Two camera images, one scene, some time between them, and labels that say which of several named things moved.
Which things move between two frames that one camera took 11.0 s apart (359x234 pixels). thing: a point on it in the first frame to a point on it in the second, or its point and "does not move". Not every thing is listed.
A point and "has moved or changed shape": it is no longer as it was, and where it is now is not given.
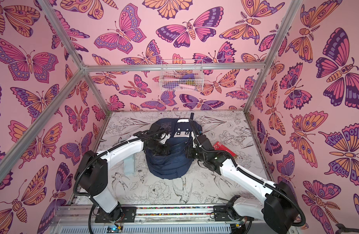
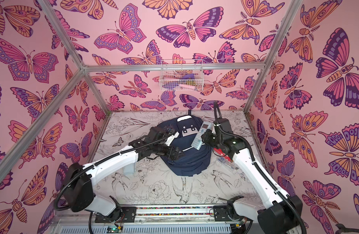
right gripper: (194, 145) to (207, 138)
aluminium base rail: (181, 219) does not move
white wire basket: (181, 75) does not move
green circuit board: (113, 229) does not move
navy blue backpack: (177, 165) has moved or changed shape
